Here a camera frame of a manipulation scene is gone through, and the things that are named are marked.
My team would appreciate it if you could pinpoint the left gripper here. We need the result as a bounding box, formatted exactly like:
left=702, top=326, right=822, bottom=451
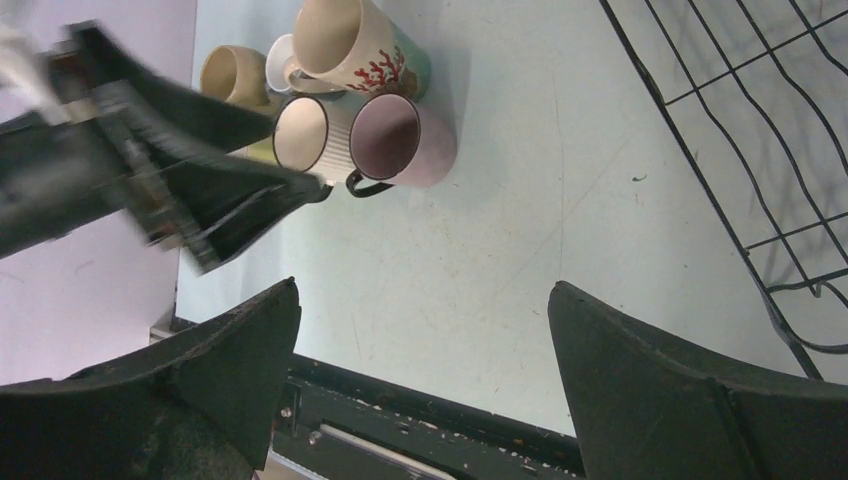
left=1, top=20, right=332, bottom=273

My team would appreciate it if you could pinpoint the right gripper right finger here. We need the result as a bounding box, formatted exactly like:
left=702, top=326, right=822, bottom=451
left=548, top=281, right=847, bottom=479

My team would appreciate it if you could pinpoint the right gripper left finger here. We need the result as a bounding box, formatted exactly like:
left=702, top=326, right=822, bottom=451
left=1, top=278, right=302, bottom=479

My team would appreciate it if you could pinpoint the beige ceramic cup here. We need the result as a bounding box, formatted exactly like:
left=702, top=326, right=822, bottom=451
left=199, top=45, right=281, bottom=115

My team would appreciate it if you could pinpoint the white ribbed black-rimmed mug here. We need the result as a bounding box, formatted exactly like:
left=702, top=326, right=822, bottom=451
left=272, top=96, right=357, bottom=186

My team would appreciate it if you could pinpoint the small white cup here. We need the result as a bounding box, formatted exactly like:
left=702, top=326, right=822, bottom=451
left=265, top=33, right=294, bottom=94

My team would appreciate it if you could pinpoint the floral patterned mug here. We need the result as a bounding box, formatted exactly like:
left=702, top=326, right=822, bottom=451
left=283, top=0, right=432, bottom=101

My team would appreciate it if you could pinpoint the lilac mug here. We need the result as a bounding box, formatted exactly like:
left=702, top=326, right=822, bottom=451
left=345, top=93, right=458, bottom=198

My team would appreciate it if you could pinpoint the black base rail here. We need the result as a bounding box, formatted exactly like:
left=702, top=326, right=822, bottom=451
left=152, top=317, right=588, bottom=480

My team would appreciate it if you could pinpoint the black wire dish rack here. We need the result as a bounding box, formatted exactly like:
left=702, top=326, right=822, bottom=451
left=602, top=1, right=847, bottom=383

